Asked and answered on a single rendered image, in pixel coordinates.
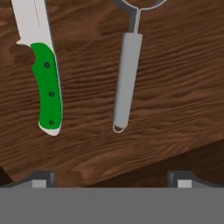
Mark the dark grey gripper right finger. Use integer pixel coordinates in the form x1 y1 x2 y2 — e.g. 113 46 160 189
167 170 223 189

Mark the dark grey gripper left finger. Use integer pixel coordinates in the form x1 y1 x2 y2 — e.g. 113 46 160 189
2 171 57 189

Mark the green-handled knife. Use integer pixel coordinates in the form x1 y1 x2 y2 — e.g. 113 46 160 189
10 0 64 137

